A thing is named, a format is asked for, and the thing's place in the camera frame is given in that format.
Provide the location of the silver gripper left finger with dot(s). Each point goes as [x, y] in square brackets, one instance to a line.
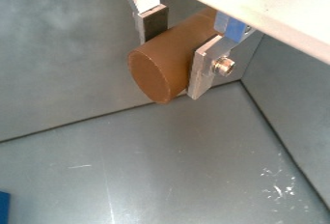
[150, 16]

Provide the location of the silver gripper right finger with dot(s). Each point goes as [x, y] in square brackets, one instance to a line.
[213, 63]

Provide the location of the brown round cylinder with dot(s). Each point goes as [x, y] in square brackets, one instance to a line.
[160, 63]

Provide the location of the blue block with shaped holes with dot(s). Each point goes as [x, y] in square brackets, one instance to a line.
[5, 207]

